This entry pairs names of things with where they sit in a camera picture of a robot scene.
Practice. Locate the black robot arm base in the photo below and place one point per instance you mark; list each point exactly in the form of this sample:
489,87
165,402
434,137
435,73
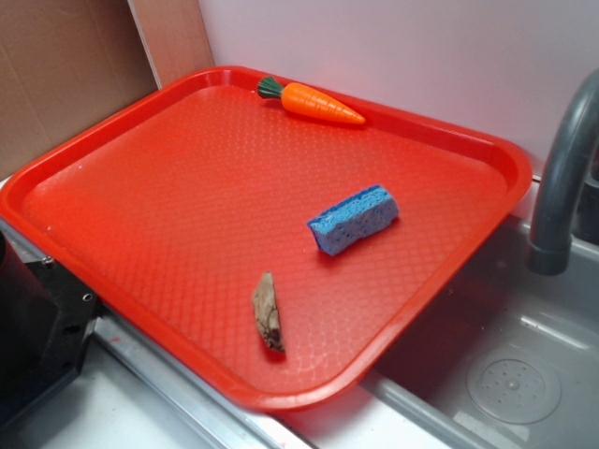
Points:
47,318

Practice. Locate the blue sponge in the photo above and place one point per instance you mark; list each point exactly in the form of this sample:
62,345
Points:
355,218

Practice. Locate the brown wood piece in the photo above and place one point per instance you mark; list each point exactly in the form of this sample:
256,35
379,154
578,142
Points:
266,313

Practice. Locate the orange toy carrot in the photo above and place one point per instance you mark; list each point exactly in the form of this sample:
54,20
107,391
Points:
306,101

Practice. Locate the grey plastic sink basin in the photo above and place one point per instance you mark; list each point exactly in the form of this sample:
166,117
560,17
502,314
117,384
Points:
502,358

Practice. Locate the grey faucet spout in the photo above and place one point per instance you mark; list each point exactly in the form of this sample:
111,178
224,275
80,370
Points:
566,205

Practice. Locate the brown cardboard panel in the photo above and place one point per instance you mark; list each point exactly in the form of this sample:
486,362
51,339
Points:
65,66

